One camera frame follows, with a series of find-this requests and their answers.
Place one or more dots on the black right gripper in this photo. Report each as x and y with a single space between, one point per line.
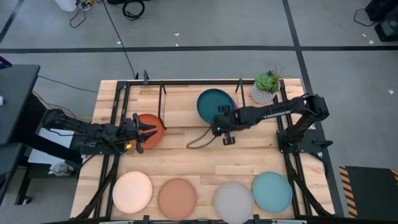
225 123

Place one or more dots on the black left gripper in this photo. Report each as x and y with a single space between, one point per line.
130 132

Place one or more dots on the orange-red round plate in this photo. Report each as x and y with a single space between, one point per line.
152 143

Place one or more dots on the dark teal round plate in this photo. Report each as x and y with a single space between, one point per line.
211 101

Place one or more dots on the pale peach round plate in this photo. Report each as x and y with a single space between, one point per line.
132 192

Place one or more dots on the terracotta brown round plate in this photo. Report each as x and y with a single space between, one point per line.
176 199

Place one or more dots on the grey round plate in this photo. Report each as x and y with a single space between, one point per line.
234 203

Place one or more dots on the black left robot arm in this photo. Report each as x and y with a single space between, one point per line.
77 127

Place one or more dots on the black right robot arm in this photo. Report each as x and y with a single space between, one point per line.
280 110

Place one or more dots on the green succulent in white pot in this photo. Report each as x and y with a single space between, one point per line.
264 90

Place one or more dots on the light teal round plate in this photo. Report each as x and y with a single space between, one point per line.
272 192

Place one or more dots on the crumpled clear plastic bag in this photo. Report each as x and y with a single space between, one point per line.
60 169

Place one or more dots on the white flat box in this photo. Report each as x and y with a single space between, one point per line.
40 158

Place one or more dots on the black desk top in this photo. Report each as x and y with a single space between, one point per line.
15 99

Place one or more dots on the white bucket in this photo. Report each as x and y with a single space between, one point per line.
66 4

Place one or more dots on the blue object on desk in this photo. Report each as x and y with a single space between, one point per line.
4 63

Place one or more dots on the black mat with hazard stripes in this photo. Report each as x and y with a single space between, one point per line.
373 193

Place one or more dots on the black equipment case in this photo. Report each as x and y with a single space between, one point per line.
388 31

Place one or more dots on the black bag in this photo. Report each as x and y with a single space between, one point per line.
379 9

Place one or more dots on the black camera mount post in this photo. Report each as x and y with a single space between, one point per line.
145 77

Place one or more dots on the black metal table frame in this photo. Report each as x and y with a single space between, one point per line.
186 82

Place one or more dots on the black desk leg frame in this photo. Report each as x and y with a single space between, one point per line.
29 124

